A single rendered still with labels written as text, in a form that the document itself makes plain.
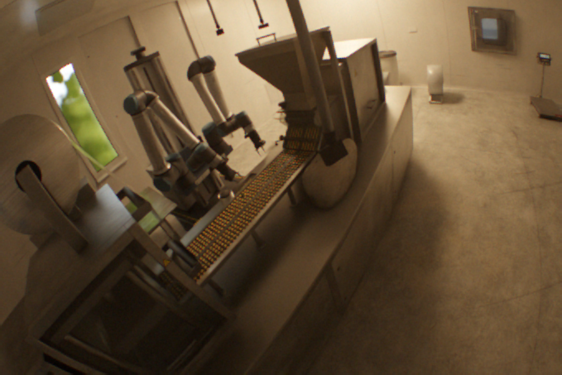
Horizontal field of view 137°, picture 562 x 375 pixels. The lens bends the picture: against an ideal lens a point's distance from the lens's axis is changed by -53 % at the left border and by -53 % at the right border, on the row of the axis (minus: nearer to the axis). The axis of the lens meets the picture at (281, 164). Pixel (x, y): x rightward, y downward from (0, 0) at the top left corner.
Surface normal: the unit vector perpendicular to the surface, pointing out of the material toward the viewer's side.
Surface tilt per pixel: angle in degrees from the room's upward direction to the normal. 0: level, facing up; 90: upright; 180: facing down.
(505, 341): 0
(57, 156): 90
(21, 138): 90
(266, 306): 0
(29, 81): 90
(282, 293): 0
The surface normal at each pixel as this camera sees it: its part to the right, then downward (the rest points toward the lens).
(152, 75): 0.84, 0.04
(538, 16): -0.57, 0.59
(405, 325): -0.29, -0.80
